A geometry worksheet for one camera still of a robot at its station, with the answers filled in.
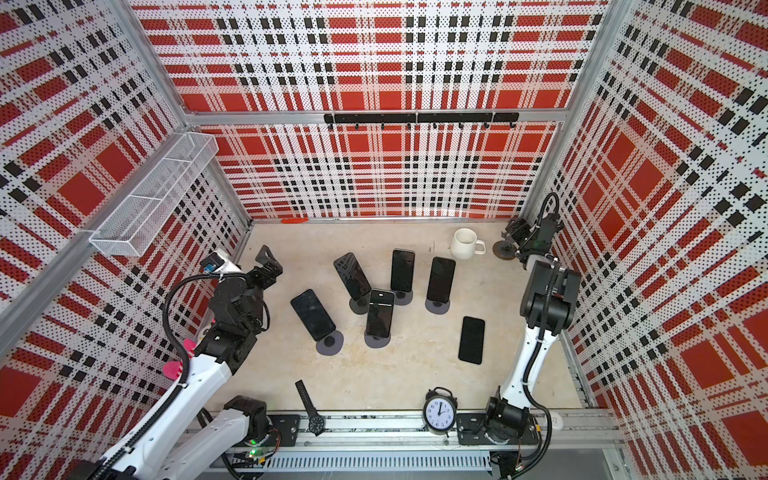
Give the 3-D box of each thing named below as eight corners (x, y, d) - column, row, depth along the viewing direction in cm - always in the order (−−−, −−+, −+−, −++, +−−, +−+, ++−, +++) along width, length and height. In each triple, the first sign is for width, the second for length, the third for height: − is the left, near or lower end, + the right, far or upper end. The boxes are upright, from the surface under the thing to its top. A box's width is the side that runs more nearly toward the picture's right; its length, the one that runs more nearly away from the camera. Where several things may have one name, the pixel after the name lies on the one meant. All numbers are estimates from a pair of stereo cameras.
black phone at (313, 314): (321, 350, 89) (307, 327, 77) (304, 325, 95) (290, 299, 82) (339, 338, 92) (329, 313, 79) (322, 314, 97) (310, 287, 85)
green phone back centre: (392, 304, 99) (391, 273, 85) (393, 281, 105) (391, 249, 91) (413, 304, 99) (415, 273, 85) (412, 281, 105) (414, 249, 91)
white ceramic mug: (451, 259, 111) (454, 245, 104) (449, 243, 116) (452, 228, 109) (483, 259, 111) (488, 245, 104) (479, 243, 116) (483, 228, 109)
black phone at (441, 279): (428, 307, 98) (432, 272, 83) (426, 288, 103) (431, 251, 88) (449, 307, 98) (458, 272, 83) (447, 288, 103) (454, 251, 88)
